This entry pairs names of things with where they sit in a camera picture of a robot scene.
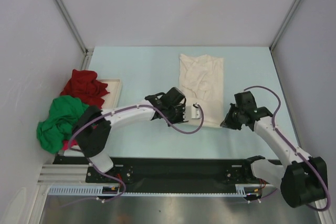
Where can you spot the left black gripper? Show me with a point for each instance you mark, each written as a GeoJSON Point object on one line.
{"type": "Point", "coordinates": [181, 108]}

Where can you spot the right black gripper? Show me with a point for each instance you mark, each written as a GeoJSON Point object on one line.
{"type": "Point", "coordinates": [228, 122]}

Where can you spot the cream white t shirt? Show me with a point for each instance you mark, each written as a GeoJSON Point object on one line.
{"type": "Point", "coordinates": [201, 80]}

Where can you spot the dark red t shirt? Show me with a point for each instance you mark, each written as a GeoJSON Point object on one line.
{"type": "Point", "coordinates": [84, 85]}

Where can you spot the green t shirt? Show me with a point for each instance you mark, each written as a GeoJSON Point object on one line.
{"type": "Point", "coordinates": [64, 112]}

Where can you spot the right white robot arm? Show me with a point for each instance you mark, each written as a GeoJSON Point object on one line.
{"type": "Point", "coordinates": [301, 178]}

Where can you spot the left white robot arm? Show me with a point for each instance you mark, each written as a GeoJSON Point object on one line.
{"type": "Point", "coordinates": [92, 130]}

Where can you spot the cream plastic tray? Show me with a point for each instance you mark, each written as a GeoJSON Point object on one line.
{"type": "Point", "coordinates": [110, 102]}

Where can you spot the magenta pink t shirt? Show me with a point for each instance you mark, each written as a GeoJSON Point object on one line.
{"type": "Point", "coordinates": [66, 144]}

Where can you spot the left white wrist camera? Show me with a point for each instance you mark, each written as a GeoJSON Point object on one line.
{"type": "Point", "coordinates": [192, 112]}

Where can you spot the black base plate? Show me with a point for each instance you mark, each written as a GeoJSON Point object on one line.
{"type": "Point", "coordinates": [178, 175]}

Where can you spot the white slotted cable duct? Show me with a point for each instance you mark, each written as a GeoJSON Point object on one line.
{"type": "Point", "coordinates": [109, 191]}

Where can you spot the aluminium front rail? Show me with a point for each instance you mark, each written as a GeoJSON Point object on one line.
{"type": "Point", "coordinates": [54, 174]}

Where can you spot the right aluminium frame post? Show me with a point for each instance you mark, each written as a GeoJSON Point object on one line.
{"type": "Point", "coordinates": [285, 23]}

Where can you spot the aluminium frame post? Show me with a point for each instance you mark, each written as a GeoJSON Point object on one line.
{"type": "Point", "coordinates": [71, 25]}
{"type": "Point", "coordinates": [285, 23]}

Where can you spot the left aluminium frame post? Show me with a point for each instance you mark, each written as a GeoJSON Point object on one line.
{"type": "Point", "coordinates": [71, 25]}

